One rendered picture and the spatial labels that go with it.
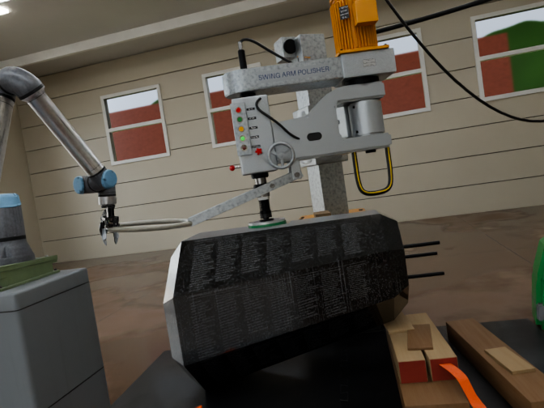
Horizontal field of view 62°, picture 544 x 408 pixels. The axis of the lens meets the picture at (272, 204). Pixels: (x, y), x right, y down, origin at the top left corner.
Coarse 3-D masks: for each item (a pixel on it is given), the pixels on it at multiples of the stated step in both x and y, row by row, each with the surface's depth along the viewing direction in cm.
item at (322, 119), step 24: (336, 96) 250; (360, 96) 251; (288, 120) 249; (312, 120) 249; (336, 120) 251; (312, 144) 249; (336, 144) 251; (360, 144) 252; (384, 144) 253; (288, 168) 266
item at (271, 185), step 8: (280, 176) 264; (288, 176) 253; (296, 176) 250; (272, 184) 251; (280, 184) 253; (248, 192) 251; (256, 192) 252; (264, 192) 252; (232, 200) 251; (240, 200) 251; (248, 200) 252; (216, 208) 250; (224, 208) 251; (192, 216) 250; (200, 216) 250; (208, 216) 250
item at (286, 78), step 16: (288, 64) 246; (304, 64) 246; (320, 64) 247; (336, 64) 248; (352, 64) 247; (368, 64) 248; (384, 64) 248; (224, 80) 249; (240, 80) 244; (256, 80) 244; (272, 80) 245; (288, 80) 246; (304, 80) 247; (320, 80) 248; (336, 80) 253; (352, 80) 253; (368, 80) 251; (240, 96) 253
